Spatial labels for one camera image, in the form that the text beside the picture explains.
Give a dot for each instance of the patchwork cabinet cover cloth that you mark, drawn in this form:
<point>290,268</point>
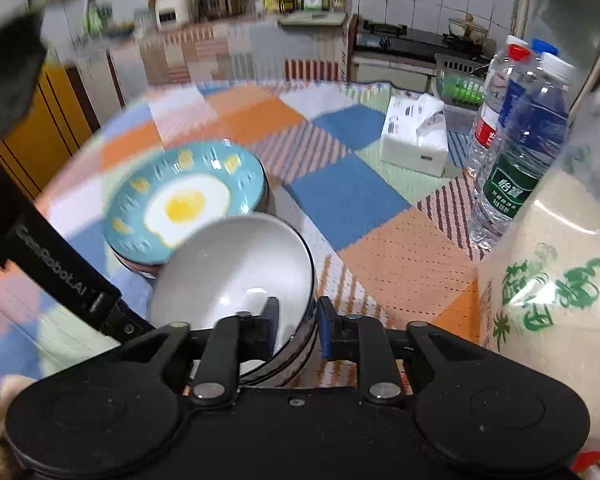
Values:
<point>220,50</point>

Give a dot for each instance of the red label water bottle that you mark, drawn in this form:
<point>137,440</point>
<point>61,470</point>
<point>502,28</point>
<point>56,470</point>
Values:
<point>485,132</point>

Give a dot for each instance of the clear bag of rice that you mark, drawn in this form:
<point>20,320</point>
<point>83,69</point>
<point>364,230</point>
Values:
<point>555,285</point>

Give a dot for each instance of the glass cooking pot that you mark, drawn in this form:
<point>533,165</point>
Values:
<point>467,30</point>

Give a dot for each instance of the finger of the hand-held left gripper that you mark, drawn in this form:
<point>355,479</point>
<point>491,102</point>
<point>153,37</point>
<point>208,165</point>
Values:
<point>127,322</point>

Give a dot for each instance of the patchwork tablecloth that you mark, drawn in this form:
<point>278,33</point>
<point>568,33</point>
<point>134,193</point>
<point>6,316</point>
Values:
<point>360,185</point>

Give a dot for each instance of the white tissue pack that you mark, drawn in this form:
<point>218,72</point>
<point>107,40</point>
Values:
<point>412,135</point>

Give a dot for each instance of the green label water bottle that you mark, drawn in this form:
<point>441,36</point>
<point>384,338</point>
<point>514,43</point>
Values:
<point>517,180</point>

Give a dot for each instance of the grey plastic basket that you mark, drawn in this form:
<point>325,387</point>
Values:
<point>460,80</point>

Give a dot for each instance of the green container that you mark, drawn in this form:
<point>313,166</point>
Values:
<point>97,19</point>

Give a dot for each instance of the teal fried egg plate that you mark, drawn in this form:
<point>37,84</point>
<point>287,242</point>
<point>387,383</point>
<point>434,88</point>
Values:
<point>185,205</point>

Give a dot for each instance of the clear water bottle white cap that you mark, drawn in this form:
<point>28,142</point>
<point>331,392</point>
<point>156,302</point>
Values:
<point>514,40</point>

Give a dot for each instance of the white bowl dark rim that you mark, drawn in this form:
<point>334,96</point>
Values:
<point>287,377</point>
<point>230,265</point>
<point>295,347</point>

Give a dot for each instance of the black gas stove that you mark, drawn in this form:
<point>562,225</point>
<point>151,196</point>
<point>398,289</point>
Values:
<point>410,40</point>

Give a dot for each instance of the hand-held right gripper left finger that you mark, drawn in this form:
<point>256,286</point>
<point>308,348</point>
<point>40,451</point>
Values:
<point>266,332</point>

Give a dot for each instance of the yellow wooden cabinet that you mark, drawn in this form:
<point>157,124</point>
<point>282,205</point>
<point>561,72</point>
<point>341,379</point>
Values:
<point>45,125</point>

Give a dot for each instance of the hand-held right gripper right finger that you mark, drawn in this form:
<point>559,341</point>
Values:
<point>326,332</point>

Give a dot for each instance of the pale chopping board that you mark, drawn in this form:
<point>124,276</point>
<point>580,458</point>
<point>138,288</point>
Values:
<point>312,19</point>

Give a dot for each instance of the small white appliance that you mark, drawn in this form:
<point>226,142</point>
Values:
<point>171,14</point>

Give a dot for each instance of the blue label water bottle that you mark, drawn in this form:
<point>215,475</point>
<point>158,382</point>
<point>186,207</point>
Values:
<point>514,95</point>

